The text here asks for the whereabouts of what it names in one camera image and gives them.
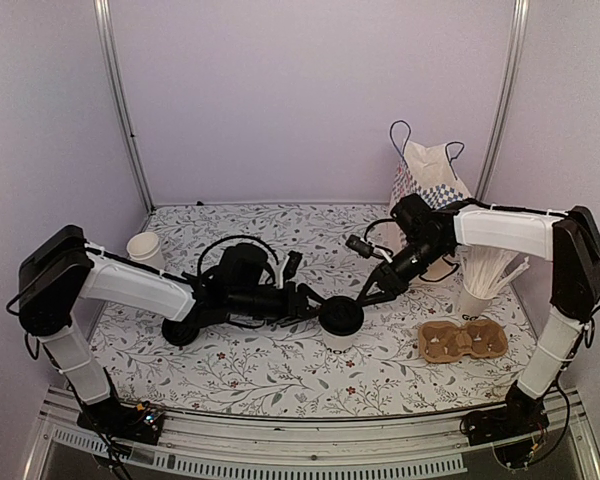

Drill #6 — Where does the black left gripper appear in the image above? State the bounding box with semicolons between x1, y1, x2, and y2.
228;282;332;330

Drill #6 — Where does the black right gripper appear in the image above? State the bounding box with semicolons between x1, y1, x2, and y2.
356;237;449;308

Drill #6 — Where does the black plastic cup lid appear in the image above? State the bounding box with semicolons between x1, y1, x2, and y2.
318;296;364;336

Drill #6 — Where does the stack of black cup lids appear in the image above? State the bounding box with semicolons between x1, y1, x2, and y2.
161;320;200;347

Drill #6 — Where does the stack of white paper cups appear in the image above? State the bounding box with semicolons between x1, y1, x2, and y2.
126;231;166;270

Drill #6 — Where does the white paper coffee cup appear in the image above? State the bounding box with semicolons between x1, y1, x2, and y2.
322;329;360;364

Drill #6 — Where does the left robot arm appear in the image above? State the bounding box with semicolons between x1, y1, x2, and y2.
6;225;325;434

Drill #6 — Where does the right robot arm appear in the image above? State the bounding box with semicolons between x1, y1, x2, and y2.
356;194;600;436

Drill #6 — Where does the checkered paper takeout bag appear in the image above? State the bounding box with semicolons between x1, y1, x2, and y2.
385;119;476;281

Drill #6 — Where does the floral patterned table mat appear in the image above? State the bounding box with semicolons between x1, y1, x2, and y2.
91;205;535;418

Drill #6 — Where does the brown cardboard cup carrier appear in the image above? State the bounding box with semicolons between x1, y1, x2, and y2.
418;319;508;364

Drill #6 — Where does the white cup holding straws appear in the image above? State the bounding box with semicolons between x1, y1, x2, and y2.
454;285;493;321

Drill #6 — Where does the bundle of white wrapped straws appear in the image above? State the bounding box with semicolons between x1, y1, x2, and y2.
459;246;530;300

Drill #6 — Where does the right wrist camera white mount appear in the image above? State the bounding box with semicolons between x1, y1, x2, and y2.
345;235;393;263

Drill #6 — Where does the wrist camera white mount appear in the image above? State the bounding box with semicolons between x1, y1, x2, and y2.
345;235;393;263
275;251;303;289

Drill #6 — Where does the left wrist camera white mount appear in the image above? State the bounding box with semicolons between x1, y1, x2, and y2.
275;251;303;289

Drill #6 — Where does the grey slotted cable duct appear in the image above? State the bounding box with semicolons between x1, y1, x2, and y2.
49;427;469;476

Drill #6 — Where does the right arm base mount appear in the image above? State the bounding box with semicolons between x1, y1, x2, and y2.
460;401;549;446

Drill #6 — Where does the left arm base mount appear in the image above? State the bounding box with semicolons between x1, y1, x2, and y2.
77;397;164;445

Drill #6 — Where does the aluminium table edge rail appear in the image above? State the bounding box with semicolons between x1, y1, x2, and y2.
34;387;596;466

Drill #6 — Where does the left aluminium frame post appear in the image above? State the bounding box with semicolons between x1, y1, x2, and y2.
93;0;155;213

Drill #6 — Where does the aluminium frame post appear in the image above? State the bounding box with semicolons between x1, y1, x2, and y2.
93;0;155;213
475;0;530;201

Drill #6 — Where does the right aluminium frame post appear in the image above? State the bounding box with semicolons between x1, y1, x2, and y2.
475;0;530;201

